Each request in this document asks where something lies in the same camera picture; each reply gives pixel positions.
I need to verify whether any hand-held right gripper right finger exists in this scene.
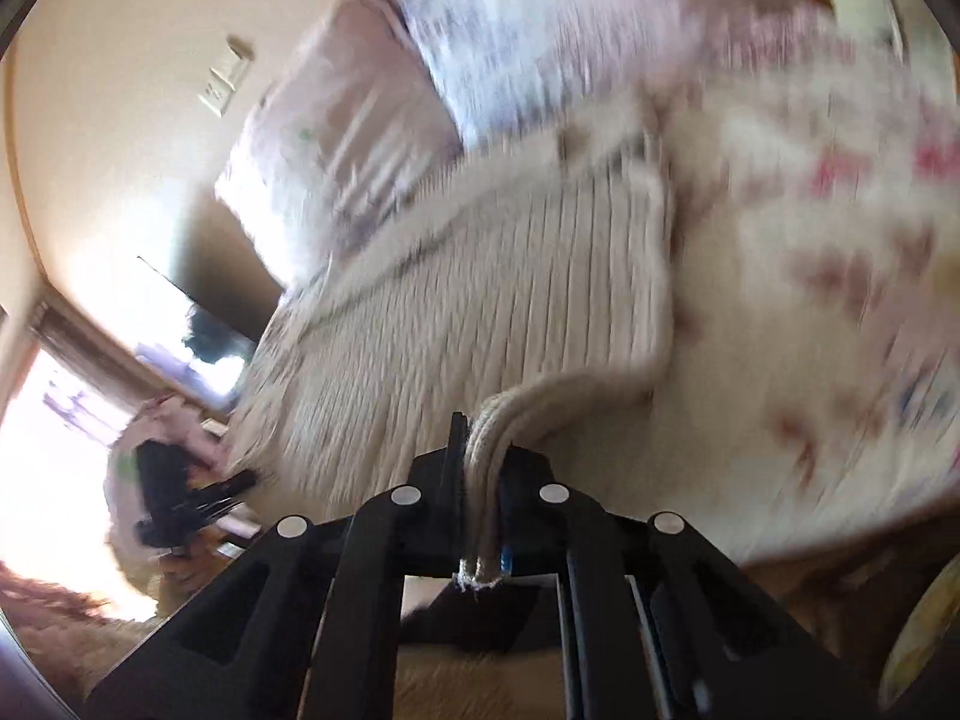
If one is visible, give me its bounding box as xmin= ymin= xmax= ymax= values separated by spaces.
xmin=495 ymin=444 xmax=880 ymax=720

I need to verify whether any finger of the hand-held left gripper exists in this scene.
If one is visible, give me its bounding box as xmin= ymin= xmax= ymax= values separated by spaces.
xmin=187 ymin=469 xmax=260 ymax=527

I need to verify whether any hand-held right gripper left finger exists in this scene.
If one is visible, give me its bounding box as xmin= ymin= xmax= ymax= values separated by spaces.
xmin=82 ymin=411 xmax=472 ymax=720

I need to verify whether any white ribbed striped garment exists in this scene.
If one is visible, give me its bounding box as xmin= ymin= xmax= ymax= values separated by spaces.
xmin=225 ymin=141 xmax=677 ymax=590

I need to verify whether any bright window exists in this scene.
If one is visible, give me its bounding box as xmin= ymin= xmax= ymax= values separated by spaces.
xmin=0 ymin=345 xmax=155 ymax=605

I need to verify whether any dark flat screen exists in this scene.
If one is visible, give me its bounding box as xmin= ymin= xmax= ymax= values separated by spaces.
xmin=135 ymin=255 xmax=257 ymax=400

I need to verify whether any white floral printed blanket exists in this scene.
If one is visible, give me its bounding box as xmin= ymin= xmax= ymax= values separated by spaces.
xmin=637 ymin=0 xmax=960 ymax=567

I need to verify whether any pale yellow round object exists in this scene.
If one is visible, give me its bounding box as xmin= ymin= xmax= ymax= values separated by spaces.
xmin=876 ymin=562 xmax=960 ymax=715

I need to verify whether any beige wall switch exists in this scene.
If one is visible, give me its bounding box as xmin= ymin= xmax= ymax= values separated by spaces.
xmin=197 ymin=36 xmax=254 ymax=119

